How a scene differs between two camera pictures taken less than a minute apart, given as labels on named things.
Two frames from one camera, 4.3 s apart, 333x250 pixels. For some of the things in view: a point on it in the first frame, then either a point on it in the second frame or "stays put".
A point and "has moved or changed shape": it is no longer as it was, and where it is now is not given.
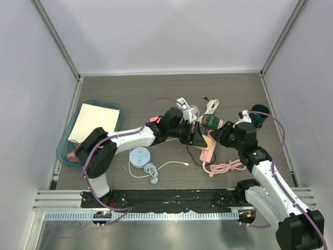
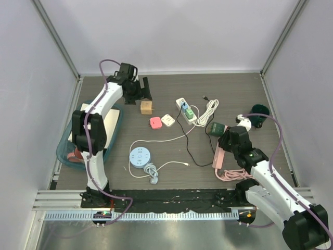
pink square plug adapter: x=154 y=119 stays put
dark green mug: x=258 y=119 stays put
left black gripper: x=198 y=140 -> x=143 y=94
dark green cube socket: x=210 y=121 has moved or changed shape
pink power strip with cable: x=206 y=157 -> x=227 y=175
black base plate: x=165 y=200 stays put
